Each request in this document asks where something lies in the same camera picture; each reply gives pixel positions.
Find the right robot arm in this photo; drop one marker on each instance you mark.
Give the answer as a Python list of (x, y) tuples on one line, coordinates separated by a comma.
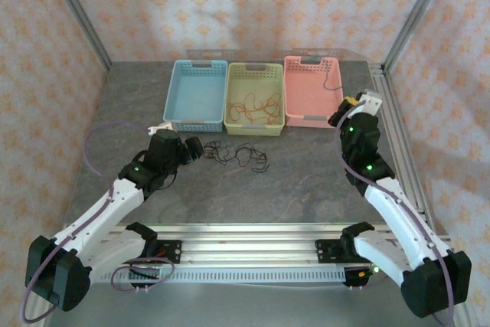
[(398, 212)]

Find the aluminium frame post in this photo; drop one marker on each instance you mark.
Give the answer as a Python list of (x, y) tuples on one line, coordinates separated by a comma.
[(417, 9), (76, 9)]

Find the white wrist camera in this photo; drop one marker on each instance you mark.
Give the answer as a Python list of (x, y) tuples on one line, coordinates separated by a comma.
[(162, 126), (371, 101)]

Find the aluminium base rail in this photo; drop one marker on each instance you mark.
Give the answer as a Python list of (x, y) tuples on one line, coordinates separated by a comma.
[(249, 242)]

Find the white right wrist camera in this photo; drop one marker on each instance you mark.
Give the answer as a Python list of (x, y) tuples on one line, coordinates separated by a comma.
[(371, 101)]

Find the pink perforated plastic basket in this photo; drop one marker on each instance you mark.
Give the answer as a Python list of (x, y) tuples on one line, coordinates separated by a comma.
[(306, 89)]

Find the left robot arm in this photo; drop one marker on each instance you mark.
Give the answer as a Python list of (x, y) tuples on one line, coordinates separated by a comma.
[(103, 208)]

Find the blue perforated plastic basket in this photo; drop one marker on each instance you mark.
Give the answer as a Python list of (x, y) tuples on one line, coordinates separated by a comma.
[(195, 89)]

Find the yellow perforated plastic basket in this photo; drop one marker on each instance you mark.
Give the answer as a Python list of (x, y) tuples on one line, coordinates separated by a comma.
[(252, 82)]

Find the aluminium side rail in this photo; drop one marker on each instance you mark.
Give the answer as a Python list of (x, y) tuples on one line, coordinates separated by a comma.
[(398, 143)]

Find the black connector box with LED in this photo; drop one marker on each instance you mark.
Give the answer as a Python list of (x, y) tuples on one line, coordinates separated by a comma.
[(360, 275)]

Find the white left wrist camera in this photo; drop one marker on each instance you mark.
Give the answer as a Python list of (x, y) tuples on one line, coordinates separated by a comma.
[(162, 126)]

